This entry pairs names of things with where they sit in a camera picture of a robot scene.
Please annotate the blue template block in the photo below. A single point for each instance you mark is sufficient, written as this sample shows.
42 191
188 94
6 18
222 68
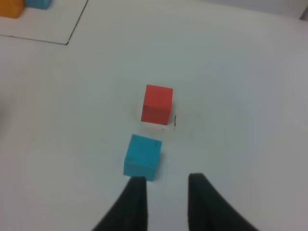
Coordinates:
38 4

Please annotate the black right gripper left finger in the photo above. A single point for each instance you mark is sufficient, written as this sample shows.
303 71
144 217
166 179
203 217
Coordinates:
130 211

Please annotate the red block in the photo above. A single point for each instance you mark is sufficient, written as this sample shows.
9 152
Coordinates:
157 105

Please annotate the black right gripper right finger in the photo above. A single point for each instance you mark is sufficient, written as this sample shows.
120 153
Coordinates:
209 211

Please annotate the orange template block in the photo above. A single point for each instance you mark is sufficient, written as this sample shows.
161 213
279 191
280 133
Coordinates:
11 8

